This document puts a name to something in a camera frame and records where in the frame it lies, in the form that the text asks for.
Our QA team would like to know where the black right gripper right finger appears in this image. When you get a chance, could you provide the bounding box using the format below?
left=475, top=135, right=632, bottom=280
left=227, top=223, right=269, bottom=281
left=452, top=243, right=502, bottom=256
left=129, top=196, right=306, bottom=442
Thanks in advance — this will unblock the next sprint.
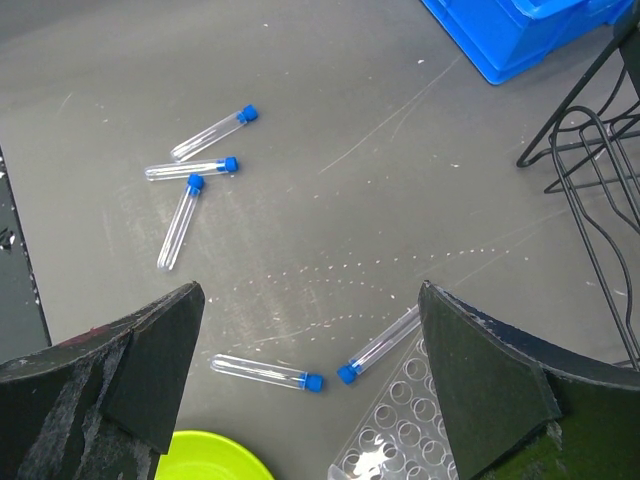
left=418, top=281, right=639, bottom=479

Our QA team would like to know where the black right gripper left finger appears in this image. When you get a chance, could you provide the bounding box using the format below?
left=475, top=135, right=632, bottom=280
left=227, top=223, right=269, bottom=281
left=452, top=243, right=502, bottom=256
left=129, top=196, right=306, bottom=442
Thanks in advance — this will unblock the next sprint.
left=1, top=282, right=205, bottom=479

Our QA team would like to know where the blue-capped test tube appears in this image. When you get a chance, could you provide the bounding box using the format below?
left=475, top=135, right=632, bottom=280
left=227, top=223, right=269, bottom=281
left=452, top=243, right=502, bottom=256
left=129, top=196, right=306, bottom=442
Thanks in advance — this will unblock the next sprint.
left=170, top=104, right=259, bottom=163
left=337, top=305, right=420, bottom=385
left=156, top=174, right=205, bottom=271
left=144, top=157, right=240, bottom=182
left=211, top=354, right=324, bottom=393

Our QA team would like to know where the lime green plate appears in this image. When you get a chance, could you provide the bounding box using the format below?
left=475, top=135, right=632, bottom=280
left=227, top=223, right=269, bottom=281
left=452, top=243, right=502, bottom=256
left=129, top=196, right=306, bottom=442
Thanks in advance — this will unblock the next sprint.
left=155, top=430, right=274, bottom=480

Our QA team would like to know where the clear test tube rack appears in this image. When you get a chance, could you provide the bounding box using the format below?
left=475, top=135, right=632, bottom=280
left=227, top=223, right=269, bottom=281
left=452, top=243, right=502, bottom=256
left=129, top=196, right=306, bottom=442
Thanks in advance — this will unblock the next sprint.
left=327, top=336, right=458, bottom=480

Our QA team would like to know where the blue plastic bin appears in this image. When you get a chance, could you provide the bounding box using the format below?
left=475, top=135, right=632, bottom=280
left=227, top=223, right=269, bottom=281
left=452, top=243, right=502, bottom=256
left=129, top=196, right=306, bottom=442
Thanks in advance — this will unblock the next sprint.
left=422, top=0, right=633, bottom=85

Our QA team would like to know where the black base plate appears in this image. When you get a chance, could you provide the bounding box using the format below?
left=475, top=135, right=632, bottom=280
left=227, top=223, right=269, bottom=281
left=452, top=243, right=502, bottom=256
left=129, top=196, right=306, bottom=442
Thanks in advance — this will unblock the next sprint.
left=0, top=161, right=52, bottom=362

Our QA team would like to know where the black wire basket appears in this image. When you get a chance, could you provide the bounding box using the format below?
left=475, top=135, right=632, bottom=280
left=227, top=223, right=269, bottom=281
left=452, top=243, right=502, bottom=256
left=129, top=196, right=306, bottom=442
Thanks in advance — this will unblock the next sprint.
left=516, top=1, right=639, bottom=370

